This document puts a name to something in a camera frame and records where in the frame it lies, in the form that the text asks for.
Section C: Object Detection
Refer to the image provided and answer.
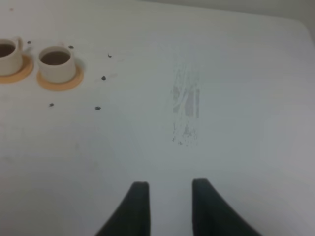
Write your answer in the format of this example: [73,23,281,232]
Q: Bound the orange cup coaster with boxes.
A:
[36,65,84,91]
[0,55,34,84]

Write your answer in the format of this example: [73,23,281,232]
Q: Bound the right white teacup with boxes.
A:
[37,46,76,84]

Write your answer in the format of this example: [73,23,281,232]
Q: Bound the right orange cup coaster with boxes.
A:
[36,65,84,91]

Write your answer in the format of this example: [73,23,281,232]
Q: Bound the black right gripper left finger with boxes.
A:
[97,181,150,236]

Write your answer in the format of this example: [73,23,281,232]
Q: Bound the left white teacup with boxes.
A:
[0,36,23,76]

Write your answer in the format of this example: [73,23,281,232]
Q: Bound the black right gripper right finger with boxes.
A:
[192,178,260,236]

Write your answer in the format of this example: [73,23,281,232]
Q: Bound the white teacup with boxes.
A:
[0,36,23,76]
[37,46,76,84]

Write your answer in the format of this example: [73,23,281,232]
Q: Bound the left orange cup coaster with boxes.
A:
[0,55,34,84]

